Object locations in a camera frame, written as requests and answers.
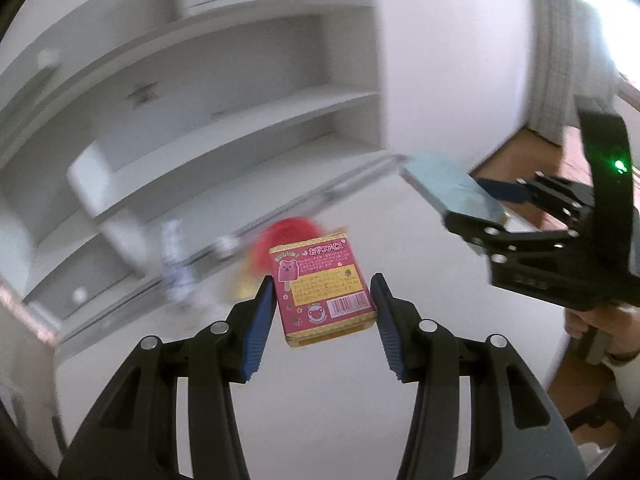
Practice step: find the pale checked curtain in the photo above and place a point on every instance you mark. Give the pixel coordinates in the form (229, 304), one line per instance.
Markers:
(575, 85)

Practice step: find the pink snack box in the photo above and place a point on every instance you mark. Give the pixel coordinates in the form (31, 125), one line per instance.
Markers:
(320, 285)

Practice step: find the grey drawer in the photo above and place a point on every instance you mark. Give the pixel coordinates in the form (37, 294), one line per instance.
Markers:
(115, 280)

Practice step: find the white desk shelf unit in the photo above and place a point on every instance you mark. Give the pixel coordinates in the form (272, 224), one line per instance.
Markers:
(225, 50)

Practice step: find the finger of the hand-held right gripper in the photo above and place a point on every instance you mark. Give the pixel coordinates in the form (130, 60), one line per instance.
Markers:
(502, 191)
(520, 242)

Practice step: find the red plastic bowl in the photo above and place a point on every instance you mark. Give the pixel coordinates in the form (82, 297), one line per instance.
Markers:
(285, 232)

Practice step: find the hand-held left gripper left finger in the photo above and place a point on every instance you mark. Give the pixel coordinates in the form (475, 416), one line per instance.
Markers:
(257, 330)

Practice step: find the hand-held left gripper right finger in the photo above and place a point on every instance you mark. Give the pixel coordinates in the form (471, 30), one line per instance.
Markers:
(390, 330)

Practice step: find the white round drawer knob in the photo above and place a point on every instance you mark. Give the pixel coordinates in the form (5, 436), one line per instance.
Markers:
(77, 296)

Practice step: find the person's right hand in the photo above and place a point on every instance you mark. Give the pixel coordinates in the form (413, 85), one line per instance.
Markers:
(622, 330)

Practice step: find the teal box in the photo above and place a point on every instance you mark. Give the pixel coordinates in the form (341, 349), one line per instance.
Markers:
(450, 185)

